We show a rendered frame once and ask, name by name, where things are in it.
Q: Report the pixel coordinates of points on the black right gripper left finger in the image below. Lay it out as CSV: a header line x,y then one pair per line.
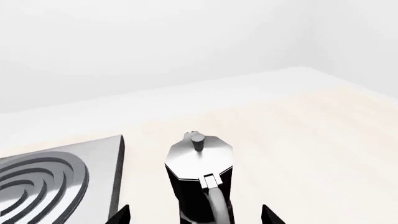
x,y
122,216

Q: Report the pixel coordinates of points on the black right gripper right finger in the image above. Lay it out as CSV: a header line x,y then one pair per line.
x,y
269,216

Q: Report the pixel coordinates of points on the silver electric stove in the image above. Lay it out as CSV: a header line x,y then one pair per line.
x,y
46,177

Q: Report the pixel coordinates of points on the silver moka pot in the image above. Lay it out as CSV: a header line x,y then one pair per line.
x,y
199,168

